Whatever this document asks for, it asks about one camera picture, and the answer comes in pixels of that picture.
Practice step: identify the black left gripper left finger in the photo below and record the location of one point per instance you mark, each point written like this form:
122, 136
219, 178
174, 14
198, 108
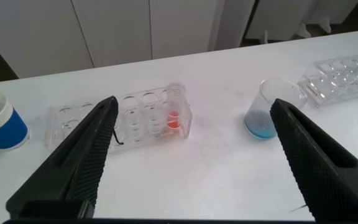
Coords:
73, 174

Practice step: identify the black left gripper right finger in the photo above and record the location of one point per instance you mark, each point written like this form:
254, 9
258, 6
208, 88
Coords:
328, 174

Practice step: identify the red pigment test tube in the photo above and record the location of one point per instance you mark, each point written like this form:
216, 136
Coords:
173, 123

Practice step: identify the clear glass beaker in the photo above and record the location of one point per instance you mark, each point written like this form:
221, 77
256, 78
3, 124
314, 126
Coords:
259, 127

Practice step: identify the clear acrylic test tube rack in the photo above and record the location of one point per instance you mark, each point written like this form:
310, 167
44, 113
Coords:
337, 81
145, 124

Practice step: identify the blue white paper cup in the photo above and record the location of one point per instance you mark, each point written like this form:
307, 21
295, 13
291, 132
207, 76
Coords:
5, 133

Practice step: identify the white partition foot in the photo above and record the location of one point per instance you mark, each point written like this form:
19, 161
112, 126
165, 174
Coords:
312, 29

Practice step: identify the white angled partition panel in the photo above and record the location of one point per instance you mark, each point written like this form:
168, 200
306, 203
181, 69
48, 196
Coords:
232, 21

